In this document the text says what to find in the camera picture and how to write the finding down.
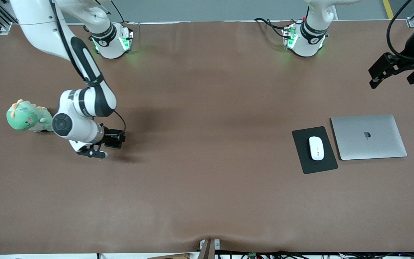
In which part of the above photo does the white computer mouse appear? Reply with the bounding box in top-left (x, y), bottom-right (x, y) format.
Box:
top-left (308, 136), bottom-right (325, 161)

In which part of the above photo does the black mouse pad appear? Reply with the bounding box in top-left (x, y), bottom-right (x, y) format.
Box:
top-left (292, 126), bottom-right (339, 175)

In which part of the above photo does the silver closed laptop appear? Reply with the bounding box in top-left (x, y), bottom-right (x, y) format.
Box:
top-left (330, 114), bottom-right (408, 161)

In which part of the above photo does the green dinosaur plush toy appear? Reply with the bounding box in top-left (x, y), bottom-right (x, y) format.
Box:
top-left (6, 99), bottom-right (54, 133)

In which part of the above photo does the brown table cover mat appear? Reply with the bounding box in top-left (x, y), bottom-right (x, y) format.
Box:
top-left (0, 20), bottom-right (414, 254)

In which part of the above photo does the brown wooden stand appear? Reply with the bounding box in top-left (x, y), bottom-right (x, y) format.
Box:
top-left (146, 238), bottom-right (216, 259)

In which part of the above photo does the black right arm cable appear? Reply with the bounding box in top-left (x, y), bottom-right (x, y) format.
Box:
top-left (49, 0), bottom-right (127, 136)

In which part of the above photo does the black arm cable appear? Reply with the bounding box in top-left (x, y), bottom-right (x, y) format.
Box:
top-left (386, 0), bottom-right (414, 62)
top-left (49, 0), bottom-right (127, 136)

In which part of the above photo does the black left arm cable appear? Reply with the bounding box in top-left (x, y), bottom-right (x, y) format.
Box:
top-left (386, 0), bottom-right (414, 62)

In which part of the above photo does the black base cable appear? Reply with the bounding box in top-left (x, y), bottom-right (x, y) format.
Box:
top-left (266, 21), bottom-right (286, 38)
top-left (253, 17), bottom-right (288, 29)

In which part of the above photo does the silver metal bracket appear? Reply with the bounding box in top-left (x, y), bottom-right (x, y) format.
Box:
top-left (199, 238), bottom-right (221, 251)

